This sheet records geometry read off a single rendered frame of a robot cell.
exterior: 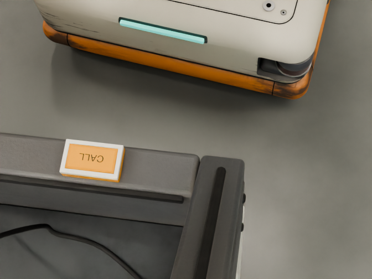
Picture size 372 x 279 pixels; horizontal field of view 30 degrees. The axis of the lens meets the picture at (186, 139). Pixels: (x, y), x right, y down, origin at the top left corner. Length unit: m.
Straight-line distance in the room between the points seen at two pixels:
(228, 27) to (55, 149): 0.84
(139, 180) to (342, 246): 1.01
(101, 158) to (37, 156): 0.06
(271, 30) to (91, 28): 0.40
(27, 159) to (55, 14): 0.95
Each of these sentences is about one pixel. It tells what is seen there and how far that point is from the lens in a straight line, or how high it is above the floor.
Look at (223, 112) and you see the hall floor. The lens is 1.63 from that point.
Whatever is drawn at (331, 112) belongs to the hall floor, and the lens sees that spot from 1.64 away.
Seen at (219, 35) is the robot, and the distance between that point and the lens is 1.41.
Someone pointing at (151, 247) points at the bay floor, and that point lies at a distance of 0.70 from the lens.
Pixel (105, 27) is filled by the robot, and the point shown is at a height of 0.21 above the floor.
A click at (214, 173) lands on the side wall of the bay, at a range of 0.56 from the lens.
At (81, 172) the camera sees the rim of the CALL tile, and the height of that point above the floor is 0.96.
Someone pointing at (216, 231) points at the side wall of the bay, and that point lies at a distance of 0.50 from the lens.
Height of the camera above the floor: 1.51
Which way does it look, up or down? 70 degrees down
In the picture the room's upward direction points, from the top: 11 degrees counter-clockwise
